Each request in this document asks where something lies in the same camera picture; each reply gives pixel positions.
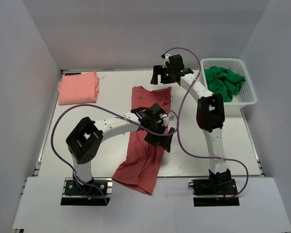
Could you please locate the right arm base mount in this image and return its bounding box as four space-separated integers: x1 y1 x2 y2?
188 170 240 207

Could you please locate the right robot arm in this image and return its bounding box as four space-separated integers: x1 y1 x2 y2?
151 54 231 194

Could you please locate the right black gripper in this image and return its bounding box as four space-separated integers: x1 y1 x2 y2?
151 65 175 84

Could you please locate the red t-shirt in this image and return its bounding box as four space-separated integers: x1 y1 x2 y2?
112 86 172 195

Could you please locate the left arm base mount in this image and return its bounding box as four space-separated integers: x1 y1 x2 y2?
61 178 113 206

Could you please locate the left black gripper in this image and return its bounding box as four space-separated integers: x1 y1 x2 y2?
144 120 175 151

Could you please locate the folded pink t-shirt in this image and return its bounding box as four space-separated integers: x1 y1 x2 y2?
58 71 100 105

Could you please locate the white plastic basket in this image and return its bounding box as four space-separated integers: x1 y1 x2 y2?
201 58 257 109

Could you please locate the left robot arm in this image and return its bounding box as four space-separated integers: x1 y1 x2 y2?
66 103 176 194

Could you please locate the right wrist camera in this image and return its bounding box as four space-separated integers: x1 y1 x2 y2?
161 53 171 68

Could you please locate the green t-shirt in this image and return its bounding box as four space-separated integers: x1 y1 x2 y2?
204 66 245 102

